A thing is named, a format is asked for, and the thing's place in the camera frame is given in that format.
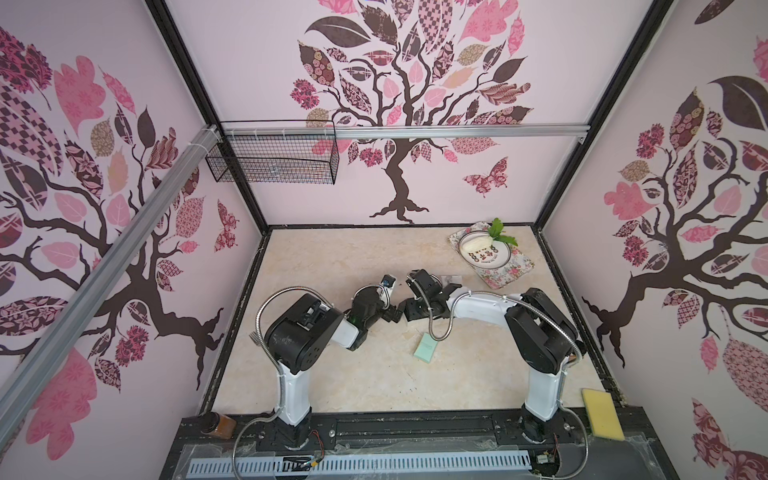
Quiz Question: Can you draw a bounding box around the clear plastic ring bag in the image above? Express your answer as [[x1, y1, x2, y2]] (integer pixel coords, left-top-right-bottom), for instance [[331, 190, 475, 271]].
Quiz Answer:
[[438, 275, 463, 288]]

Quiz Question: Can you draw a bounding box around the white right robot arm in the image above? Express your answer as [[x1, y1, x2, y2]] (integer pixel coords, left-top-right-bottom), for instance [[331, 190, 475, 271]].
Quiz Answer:
[[403, 269, 584, 444]]

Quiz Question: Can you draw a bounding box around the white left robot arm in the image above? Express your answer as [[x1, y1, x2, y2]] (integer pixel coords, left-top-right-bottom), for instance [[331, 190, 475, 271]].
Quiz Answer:
[[255, 275, 399, 450]]

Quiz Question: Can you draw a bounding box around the mint green card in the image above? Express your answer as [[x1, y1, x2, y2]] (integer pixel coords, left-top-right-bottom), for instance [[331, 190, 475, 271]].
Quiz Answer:
[[413, 333, 439, 364]]

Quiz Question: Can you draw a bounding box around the white round printed plate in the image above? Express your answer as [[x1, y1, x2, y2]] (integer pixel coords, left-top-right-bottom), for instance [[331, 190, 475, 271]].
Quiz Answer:
[[458, 231, 512, 269]]

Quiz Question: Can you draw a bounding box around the white toy radish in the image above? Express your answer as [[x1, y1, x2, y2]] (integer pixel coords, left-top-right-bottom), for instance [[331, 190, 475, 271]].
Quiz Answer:
[[463, 218, 518, 253]]

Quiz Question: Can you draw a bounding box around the brown bottle left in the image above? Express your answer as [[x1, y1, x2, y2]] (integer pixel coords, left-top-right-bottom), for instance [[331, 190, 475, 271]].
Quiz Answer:
[[197, 411, 237, 440]]

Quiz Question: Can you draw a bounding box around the yellow sponge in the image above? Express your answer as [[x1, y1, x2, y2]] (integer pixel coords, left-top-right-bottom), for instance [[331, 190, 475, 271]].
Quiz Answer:
[[581, 389, 626, 441]]

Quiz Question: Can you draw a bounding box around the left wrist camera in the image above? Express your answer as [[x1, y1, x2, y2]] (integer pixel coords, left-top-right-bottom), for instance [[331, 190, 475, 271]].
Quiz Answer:
[[378, 274, 397, 303]]

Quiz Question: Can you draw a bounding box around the black wire basket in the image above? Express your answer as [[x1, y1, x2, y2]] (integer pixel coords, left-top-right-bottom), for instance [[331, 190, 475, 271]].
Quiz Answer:
[[206, 120, 340, 185]]

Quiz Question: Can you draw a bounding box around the rear aluminium rail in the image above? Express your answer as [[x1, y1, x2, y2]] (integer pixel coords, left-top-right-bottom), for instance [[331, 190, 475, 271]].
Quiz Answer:
[[224, 124, 590, 140]]

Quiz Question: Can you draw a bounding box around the aluminium rail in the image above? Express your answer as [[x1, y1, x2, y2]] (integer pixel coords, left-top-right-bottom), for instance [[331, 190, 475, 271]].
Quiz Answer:
[[1, 125, 220, 445], [224, 124, 590, 140]]

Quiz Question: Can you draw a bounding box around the white slotted cable duct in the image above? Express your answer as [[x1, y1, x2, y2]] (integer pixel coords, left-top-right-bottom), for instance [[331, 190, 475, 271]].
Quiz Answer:
[[178, 450, 532, 479]]

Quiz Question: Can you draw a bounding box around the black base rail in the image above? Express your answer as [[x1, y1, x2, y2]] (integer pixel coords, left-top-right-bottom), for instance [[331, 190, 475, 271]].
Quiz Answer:
[[251, 407, 601, 457]]

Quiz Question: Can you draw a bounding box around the left aluminium rail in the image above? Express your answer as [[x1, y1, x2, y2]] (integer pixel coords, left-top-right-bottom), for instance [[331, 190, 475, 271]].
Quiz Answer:
[[1, 125, 220, 445]]

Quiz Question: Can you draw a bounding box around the black corner frame post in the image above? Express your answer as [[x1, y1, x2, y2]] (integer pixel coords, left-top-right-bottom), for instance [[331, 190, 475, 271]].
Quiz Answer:
[[533, 0, 676, 233]]

